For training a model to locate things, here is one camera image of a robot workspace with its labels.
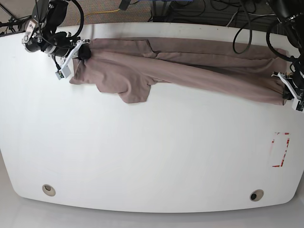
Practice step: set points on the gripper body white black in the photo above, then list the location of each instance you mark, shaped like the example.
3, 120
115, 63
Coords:
298, 94
62, 57

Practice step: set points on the mauve brown T-shirt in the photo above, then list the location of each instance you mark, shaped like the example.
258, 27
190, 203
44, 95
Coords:
130, 66

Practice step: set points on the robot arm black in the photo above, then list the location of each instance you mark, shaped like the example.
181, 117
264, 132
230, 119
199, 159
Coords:
290, 14
41, 35

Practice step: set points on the red tape rectangle marker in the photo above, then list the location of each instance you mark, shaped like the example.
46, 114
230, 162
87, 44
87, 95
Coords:
278, 149

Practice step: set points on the black tripod stand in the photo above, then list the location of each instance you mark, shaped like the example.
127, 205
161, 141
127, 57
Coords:
14, 25

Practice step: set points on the right table cable grommet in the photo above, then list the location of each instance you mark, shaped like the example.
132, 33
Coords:
256, 195

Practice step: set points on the table cable grommet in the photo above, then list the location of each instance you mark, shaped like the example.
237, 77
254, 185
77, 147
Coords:
48, 190
256, 195

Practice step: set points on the left table cable grommet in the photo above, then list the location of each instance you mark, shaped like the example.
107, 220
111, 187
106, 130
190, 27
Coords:
48, 190

